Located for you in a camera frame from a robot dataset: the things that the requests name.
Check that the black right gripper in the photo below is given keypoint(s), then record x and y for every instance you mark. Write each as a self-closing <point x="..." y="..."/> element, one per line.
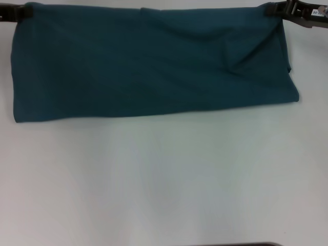
<point x="312" y="16"/>

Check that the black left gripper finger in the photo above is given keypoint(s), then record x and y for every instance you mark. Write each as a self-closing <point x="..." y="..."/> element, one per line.
<point x="18" y="11"/>

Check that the teal FREE print t-shirt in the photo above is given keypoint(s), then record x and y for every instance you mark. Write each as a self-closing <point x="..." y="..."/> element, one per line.
<point x="153" y="64"/>

